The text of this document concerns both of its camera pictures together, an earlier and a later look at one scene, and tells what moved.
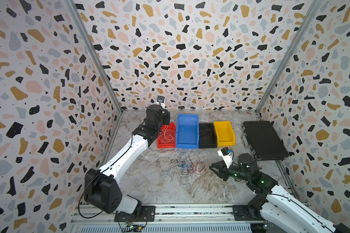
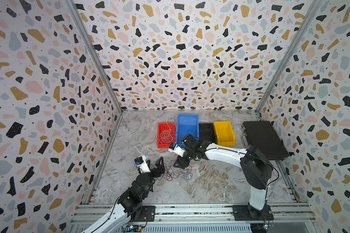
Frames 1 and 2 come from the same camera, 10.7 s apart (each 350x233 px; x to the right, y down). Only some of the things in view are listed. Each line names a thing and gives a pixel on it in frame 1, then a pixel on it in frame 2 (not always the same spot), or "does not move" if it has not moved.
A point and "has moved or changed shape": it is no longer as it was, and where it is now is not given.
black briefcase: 263,141 does not move
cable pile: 186,166 has moved or changed shape
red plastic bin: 166,138 does not move
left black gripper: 166,116 → 160,170
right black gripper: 223,171 → 179,161
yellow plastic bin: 225,134 does not move
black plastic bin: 207,136 does not move
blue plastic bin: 187,135 does not move
